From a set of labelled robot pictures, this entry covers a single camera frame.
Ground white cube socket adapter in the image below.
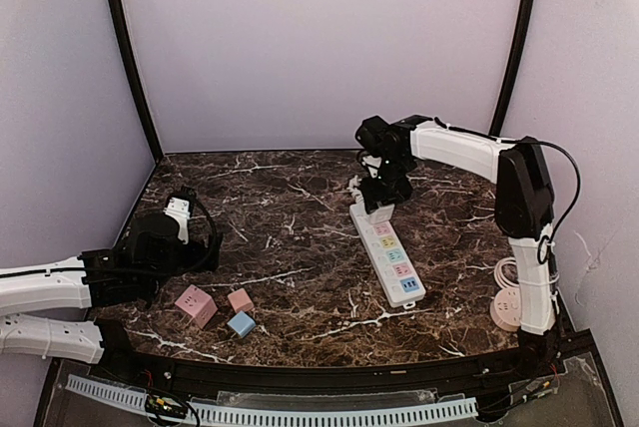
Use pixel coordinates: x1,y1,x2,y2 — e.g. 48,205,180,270
367,205,395,224

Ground white multicolour power strip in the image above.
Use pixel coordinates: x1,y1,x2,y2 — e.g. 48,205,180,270
349,203,426,310

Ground pink cube socket adapter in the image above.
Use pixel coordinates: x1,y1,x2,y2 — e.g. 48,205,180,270
174,284,218,329

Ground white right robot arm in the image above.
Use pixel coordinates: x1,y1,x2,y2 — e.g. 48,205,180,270
351,115,563,336

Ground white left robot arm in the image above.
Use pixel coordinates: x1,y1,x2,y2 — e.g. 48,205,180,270
1,213,223,364

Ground round pink socket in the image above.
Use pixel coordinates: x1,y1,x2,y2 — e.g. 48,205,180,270
490,287,521,332

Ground small blue charger plug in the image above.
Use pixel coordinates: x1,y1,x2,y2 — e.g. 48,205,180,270
227,311,256,338

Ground white slotted cable duct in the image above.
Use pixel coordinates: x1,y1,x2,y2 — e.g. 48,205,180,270
65,374,478,426

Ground small pink charger plug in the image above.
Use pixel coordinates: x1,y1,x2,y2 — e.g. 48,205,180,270
228,288,254,313

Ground small circuit board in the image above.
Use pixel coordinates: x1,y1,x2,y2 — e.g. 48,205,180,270
144,394,189,419

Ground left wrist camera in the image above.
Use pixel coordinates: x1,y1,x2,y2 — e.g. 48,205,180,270
163,187,196,244

